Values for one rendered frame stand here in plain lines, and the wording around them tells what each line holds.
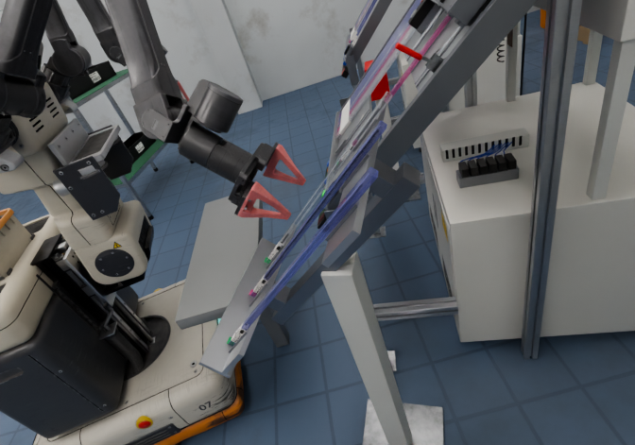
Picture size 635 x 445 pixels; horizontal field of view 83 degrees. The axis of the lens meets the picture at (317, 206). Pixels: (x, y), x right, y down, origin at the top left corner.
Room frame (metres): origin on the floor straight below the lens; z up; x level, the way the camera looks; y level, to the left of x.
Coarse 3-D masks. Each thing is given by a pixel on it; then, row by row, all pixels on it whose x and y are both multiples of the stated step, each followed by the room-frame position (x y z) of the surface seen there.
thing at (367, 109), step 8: (368, 104) 1.13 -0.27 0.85; (360, 112) 1.15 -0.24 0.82; (368, 112) 1.06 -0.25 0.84; (352, 120) 1.19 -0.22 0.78; (360, 120) 1.09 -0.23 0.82; (352, 128) 1.12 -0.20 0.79; (344, 136) 1.16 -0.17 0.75; (352, 136) 1.06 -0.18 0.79; (344, 144) 1.07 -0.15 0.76; (336, 152) 1.11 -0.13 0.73; (352, 152) 0.95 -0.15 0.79; (336, 160) 1.07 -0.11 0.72; (336, 176) 0.95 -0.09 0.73
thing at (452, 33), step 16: (432, 0) 1.16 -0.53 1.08; (416, 32) 1.10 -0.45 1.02; (432, 32) 0.95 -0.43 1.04; (448, 32) 0.83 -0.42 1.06; (464, 32) 0.74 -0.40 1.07; (416, 48) 1.00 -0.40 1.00; (432, 48) 0.87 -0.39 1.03; (448, 48) 0.77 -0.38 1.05; (416, 64) 0.90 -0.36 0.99; (416, 80) 0.83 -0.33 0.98
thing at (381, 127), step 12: (372, 132) 0.44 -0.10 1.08; (372, 144) 0.44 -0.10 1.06; (360, 156) 0.45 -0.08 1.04; (348, 168) 0.46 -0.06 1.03; (336, 180) 0.47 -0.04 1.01; (324, 204) 0.48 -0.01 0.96; (312, 216) 0.49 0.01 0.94; (300, 228) 0.51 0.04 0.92; (288, 252) 0.53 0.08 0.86; (276, 264) 0.54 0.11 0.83; (264, 276) 0.57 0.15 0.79
